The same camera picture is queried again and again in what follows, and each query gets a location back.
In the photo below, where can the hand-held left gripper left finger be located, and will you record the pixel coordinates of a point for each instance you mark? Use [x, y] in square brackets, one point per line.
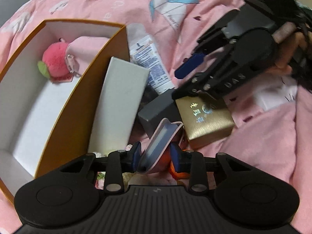
[135, 158]

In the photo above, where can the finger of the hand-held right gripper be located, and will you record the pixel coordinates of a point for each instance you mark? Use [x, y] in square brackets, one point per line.
[190, 64]
[187, 91]

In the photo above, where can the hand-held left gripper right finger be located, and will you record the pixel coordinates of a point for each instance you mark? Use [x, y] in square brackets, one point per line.
[175, 158]

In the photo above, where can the crochet bunny toy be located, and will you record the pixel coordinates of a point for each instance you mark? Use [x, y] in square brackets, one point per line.
[146, 179]

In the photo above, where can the pink card holder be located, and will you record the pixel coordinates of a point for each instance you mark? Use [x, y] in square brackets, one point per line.
[158, 141]

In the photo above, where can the gold box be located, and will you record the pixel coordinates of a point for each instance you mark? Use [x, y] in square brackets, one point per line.
[207, 126]

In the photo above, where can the white cream tube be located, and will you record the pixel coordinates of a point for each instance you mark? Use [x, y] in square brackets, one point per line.
[148, 56]

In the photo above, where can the white rectangular box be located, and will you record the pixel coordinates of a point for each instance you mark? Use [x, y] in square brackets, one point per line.
[117, 102]

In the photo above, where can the orange cardboard box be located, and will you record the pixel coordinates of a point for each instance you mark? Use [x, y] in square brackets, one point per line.
[73, 126]

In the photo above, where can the person's right hand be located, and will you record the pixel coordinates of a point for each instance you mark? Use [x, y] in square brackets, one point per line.
[290, 53]

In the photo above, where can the orange crochet toy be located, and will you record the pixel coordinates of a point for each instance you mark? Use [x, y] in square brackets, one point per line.
[181, 175]

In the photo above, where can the grey box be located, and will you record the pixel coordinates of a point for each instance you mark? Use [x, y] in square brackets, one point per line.
[158, 107]

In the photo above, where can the pink cloth pouch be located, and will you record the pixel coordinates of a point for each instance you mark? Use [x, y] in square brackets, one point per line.
[85, 48]

